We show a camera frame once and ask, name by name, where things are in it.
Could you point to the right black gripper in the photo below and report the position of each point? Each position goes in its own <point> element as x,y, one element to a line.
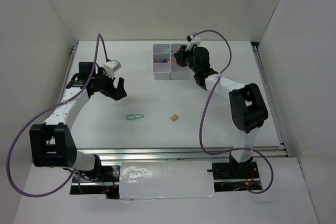
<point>178,55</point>

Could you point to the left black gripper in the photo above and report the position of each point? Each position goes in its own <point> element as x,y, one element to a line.
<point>116,94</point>

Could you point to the green translucent highlighter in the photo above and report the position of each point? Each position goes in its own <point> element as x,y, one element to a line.
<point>134,116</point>

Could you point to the blue highlighter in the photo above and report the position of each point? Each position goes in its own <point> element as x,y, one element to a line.
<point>166,51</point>

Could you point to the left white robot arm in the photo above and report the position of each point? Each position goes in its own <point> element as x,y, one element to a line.
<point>52,144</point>

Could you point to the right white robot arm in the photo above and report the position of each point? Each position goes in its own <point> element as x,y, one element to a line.
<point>247,107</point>

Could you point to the left white compartment container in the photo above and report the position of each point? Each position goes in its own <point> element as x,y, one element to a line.
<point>161,71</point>

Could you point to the white compartment container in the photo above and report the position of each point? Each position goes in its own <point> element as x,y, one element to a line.
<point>161,71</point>
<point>177,72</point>

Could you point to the right white compartment container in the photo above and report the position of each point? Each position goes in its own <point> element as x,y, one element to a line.
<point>177,72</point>

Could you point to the small tan eraser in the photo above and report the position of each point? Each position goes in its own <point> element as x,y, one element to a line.
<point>174,117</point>

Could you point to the white front cover board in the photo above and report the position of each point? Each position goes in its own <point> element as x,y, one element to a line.
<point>166,180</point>

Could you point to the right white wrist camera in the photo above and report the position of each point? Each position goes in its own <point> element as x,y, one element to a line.
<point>193,41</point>

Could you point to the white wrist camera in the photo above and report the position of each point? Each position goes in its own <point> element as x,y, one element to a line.
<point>193,41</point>
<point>112,66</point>

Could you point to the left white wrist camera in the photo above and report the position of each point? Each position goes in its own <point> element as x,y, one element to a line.
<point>112,66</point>

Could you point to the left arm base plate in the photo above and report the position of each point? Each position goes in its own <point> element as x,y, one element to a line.
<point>105,182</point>

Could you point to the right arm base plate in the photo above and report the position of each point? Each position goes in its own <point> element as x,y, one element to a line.
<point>225,179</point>

